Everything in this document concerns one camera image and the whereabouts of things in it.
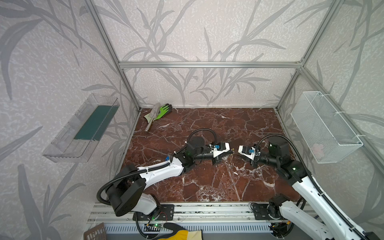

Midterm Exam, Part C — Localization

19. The green black work glove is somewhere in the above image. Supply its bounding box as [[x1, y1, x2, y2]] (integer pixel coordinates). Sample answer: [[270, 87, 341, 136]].
[[155, 104, 173, 121]]

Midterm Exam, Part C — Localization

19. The pink object in basket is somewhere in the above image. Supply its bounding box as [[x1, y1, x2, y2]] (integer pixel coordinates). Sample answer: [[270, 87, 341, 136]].
[[311, 144, 325, 159]]

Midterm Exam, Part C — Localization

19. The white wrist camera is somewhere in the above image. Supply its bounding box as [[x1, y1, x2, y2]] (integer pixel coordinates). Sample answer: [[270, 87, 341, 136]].
[[238, 146, 256, 161], [210, 142, 233, 159]]

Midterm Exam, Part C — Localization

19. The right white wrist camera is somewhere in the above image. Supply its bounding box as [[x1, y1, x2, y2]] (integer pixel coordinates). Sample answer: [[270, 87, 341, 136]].
[[238, 146, 256, 161]]

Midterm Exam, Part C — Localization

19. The yellow black glove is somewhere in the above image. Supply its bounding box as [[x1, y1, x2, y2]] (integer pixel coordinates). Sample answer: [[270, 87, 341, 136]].
[[156, 223, 203, 240]]

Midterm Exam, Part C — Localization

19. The brown perforated plastic piece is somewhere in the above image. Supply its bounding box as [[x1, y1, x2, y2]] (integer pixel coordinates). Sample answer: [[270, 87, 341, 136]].
[[83, 223, 107, 240]]

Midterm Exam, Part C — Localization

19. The grey work glove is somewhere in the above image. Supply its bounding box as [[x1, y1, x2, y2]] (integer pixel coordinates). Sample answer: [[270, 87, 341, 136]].
[[145, 103, 161, 132]]

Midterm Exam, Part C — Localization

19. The white wire mesh basket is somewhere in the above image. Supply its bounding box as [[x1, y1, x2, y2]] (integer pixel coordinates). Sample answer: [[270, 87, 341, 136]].
[[291, 91, 364, 164]]

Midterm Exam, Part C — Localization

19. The clear plastic wall tray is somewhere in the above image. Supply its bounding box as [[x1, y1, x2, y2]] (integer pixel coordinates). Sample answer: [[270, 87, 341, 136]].
[[43, 94, 120, 163]]

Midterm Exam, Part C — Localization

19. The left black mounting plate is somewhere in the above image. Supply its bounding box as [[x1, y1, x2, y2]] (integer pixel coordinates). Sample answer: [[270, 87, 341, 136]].
[[133, 204, 175, 222]]

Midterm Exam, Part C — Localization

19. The black mounting plate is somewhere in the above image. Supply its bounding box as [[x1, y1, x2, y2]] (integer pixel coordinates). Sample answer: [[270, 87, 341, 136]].
[[133, 204, 175, 222], [250, 203, 270, 220]]

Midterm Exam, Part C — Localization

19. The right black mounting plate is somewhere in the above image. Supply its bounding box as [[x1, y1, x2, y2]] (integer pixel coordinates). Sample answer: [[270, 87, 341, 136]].
[[250, 203, 270, 220]]

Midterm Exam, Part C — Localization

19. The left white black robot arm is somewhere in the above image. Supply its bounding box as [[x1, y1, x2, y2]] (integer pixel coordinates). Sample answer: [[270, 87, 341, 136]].
[[96, 128, 234, 220]]

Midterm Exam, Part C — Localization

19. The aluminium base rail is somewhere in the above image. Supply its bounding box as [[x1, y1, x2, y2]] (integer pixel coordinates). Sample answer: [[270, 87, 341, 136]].
[[86, 201, 340, 235]]

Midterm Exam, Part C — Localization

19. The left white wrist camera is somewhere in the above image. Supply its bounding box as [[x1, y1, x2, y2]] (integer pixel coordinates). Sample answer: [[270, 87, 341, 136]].
[[210, 142, 233, 159]]

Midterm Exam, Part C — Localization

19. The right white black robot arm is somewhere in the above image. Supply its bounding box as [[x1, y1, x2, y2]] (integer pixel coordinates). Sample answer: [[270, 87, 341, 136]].
[[238, 134, 379, 240]]

